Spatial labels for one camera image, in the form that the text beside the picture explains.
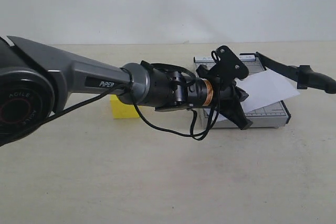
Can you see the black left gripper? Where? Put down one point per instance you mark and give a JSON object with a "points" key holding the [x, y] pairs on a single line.
{"points": [[212, 92]]}

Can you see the white paper sheet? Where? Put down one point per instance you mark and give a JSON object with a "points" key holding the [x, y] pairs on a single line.
{"points": [[265, 88]]}

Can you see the yellow foam cube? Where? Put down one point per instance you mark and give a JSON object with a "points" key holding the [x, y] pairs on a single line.
{"points": [[121, 110]]}

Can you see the black cutter blade arm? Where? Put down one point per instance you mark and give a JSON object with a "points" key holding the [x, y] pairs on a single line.
{"points": [[303, 75]]}

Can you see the grey paper cutter base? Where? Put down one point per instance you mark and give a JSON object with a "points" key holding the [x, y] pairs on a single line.
{"points": [[274, 115]]}

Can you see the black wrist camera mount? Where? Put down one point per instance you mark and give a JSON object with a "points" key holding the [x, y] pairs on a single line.
{"points": [[228, 66]]}

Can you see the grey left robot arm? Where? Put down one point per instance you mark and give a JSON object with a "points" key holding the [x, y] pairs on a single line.
{"points": [[37, 80]]}

